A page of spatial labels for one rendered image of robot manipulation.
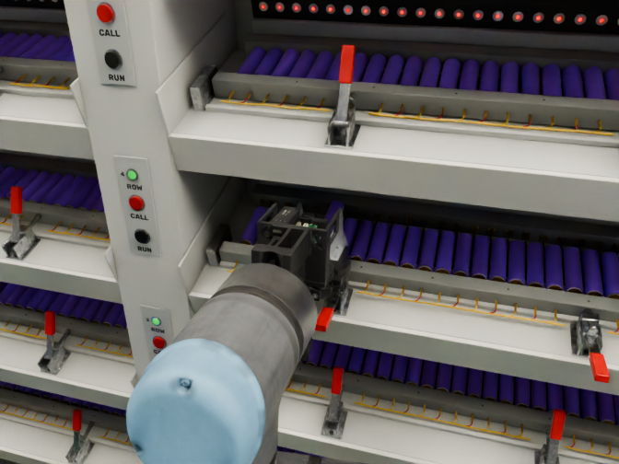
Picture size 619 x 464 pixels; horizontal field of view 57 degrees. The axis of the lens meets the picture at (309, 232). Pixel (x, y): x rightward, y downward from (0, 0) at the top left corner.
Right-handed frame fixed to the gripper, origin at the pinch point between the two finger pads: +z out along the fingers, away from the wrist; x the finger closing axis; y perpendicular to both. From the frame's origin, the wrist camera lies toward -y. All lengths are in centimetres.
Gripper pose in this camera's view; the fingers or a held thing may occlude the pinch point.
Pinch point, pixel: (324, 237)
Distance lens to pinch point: 69.4
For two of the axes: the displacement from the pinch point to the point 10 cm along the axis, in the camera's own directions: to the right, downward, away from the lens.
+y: 0.2, -9.1, -4.1
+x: -9.6, -1.3, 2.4
